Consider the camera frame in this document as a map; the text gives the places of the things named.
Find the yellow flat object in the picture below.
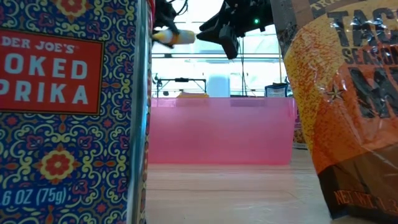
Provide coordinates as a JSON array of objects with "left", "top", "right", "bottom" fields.
[{"left": 176, "top": 92, "right": 210, "bottom": 100}]

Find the taco seasoning mix packet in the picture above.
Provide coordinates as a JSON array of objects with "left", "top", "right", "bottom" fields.
[{"left": 269, "top": 0, "right": 398, "bottom": 224}]

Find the smoked paprika tin red lid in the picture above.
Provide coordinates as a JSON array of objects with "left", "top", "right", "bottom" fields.
[{"left": 0, "top": 0, "right": 155, "bottom": 224}]

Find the pink translucent plastic bin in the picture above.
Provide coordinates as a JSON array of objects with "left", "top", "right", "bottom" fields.
[{"left": 147, "top": 97, "right": 297, "bottom": 166}]

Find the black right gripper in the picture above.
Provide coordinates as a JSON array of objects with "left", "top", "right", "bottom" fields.
[{"left": 196, "top": 0, "right": 275, "bottom": 60}]

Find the black frame table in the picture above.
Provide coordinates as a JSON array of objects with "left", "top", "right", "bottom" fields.
[{"left": 156, "top": 77, "right": 208, "bottom": 98}]

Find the blue framed white sign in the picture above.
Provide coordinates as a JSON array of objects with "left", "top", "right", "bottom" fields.
[{"left": 264, "top": 83, "right": 289, "bottom": 98}]

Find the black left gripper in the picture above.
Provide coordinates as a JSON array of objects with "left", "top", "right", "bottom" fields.
[{"left": 154, "top": 0, "right": 182, "bottom": 50}]

